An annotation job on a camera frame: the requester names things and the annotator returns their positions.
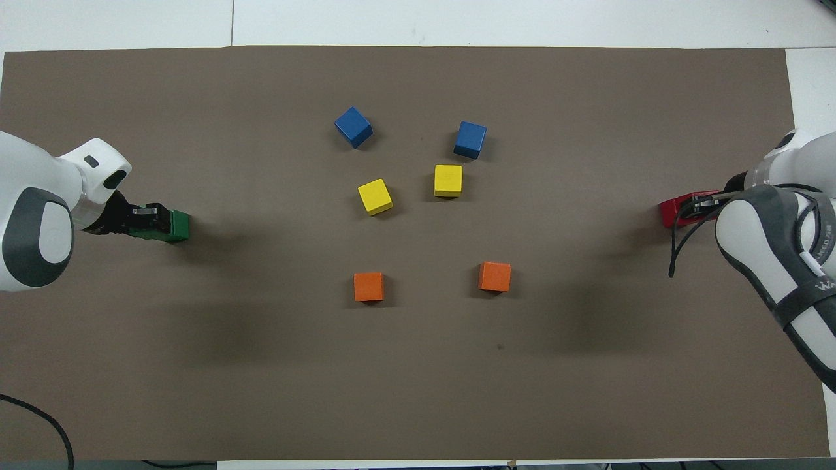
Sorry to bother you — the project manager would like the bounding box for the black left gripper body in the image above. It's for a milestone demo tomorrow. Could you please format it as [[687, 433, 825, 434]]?
[[85, 191, 135, 236]]

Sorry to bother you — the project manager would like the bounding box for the orange wooden cube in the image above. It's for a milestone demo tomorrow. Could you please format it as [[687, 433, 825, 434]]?
[[353, 272, 385, 303], [477, 261, 512, 293]]

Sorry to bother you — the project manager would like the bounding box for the blue wooden cube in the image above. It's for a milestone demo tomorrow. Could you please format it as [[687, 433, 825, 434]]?
[[453, 120, 488, 161], [334, 106, 374, 149]]

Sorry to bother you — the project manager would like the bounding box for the yellow wooden cube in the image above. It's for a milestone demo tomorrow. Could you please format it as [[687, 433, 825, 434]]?
[[357, 178, 394, 217], [433, 164, 464, 198]]

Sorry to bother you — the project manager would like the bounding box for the brown paper mat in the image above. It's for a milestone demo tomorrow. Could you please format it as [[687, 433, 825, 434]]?
[[0, 46, 830, 461]]

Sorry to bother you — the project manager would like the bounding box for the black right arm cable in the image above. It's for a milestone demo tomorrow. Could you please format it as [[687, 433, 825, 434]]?
[[667, 183, 836, 278]]

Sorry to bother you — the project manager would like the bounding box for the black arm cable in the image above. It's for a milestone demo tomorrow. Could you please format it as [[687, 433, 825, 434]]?
[[667, 183, 836, 278], [0, 392, 74, 470]]

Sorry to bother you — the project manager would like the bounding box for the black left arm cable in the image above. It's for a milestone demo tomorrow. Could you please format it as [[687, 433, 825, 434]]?
[[0, 392, 74, 470]]

